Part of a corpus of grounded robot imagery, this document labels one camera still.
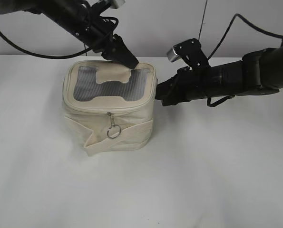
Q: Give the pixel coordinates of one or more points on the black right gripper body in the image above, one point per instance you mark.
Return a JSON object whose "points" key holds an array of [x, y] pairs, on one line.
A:
{"points": [[176, 89]]}

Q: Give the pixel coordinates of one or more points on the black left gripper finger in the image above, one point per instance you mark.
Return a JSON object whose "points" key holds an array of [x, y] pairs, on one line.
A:
{"points": [[115, 50]]}

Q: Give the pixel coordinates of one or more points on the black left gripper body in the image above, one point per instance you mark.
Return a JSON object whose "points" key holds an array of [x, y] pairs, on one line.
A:
{"points": [[97, 31]]}

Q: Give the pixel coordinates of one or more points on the cream fabric zipper bag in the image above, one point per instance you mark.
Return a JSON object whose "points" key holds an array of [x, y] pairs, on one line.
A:
{"points": [[108, 106]]}

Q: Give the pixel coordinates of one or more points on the silver zipper pull with ring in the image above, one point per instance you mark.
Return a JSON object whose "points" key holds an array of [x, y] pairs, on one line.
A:
{"points": [[114, 130]]}

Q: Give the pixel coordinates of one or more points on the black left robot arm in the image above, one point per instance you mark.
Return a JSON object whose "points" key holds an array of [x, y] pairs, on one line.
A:
{"points": [[81, 20]]}

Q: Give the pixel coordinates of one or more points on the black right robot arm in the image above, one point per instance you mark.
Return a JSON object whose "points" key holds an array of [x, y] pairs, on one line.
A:
{"points": [[257, 73]]}

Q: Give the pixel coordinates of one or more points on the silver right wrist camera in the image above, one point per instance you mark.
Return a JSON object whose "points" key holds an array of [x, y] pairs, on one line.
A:
{"points": [[190, 52]]}

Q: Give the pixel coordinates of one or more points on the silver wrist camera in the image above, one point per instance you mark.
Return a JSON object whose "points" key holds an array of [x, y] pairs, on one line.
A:
{"points": [[190, 52], [113, 4]]}

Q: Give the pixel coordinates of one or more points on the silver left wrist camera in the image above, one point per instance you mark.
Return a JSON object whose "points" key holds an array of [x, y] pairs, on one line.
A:
{"points": [[113, 4]]}

